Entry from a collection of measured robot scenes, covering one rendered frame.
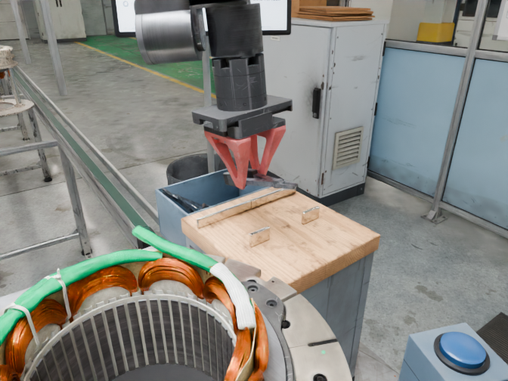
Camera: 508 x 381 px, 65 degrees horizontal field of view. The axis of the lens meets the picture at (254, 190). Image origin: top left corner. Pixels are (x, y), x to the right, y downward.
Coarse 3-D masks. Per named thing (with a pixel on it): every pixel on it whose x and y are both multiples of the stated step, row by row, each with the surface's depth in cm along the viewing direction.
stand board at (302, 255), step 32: (256, 192) 64; (192, 224) 55; (224, 224) 55; (256, 224) 55; (288, 224) 55; (320, 224) 55; (352, 224) 55; (224, 256) 49; (256, 256) 48; (288, 256) 48; (320, 256) 48; (352, 256) 50
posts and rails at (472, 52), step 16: (480, 0) 208; (480, 16) 210; (480, 32) 213; (416, 48) 244; (432, 48) 236; (448, 48) 228; (464, 48) 221; (464, 64) 223; (464, 80) 225; (464, 96) 228; (448, 144) 243; (448, 160) 245; (416, 192) 271; (432, 208) 263; (448, 208) 254; (480, 224) 238
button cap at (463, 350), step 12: (444, 336) 40; (456, 336) 40; (468, 336) 40; (444, 348) 39; (456, 348) 38; (468, 348) 38; (480, 348) 39; (456, 360) 38; (468, 360) 37; (480, 360) 37
